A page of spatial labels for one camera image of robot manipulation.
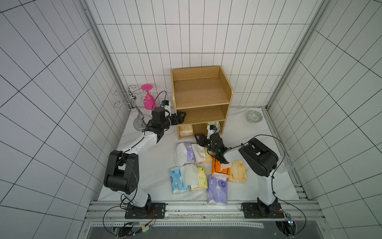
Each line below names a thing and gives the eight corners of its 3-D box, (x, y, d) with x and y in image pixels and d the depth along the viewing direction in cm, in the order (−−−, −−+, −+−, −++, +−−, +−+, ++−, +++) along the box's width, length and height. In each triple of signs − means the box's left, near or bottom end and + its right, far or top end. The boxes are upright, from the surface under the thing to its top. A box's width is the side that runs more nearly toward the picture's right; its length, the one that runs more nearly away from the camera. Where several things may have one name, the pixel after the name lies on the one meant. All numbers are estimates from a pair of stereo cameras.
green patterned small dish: (254, 126, 110) (256, 122, 106) (243, 116, 116) (245, 112, 112) (262, 121, 113) (264, 117, 109) (251, 112, 119) (253, 108, 115)
